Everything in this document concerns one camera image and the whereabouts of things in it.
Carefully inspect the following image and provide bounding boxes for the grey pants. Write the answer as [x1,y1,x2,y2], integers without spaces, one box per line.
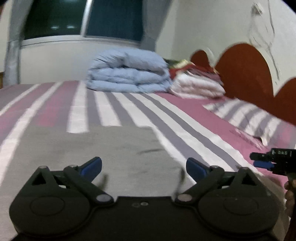
[0,124,197,241]

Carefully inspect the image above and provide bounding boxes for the person right hand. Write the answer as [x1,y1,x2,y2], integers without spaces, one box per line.
[284,179,296,217]

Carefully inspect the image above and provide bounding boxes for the striped pillow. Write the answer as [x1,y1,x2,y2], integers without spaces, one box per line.
[203,98,295,149]

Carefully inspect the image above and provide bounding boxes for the red wooden headboard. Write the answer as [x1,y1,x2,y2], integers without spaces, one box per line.
[190,43,296,127]

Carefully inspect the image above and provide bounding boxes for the striped pink grey bedsheet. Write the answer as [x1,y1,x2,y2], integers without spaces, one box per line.
[1,81,295,240]

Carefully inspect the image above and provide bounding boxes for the folded white quilt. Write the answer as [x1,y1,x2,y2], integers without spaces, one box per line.
[169,72,226,99]

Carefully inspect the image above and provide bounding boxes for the folded light blue duvet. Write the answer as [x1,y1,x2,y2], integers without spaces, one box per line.
[86,48,172,93]

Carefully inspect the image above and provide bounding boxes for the right grey curtain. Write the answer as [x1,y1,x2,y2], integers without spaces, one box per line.
[139,0,172,51]

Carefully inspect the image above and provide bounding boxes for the grey curtain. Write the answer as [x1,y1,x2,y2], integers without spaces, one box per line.
[139,0,172,51]
[3,0,33,87]

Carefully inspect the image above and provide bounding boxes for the left grey curtain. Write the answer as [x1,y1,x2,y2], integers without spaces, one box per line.
[3,0,33,87]

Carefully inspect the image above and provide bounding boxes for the white wall cable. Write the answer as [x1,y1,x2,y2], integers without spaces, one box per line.
[248,0,282,85]

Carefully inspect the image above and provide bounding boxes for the aluminium frame window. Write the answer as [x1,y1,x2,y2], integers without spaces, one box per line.
[23,1,144,46]

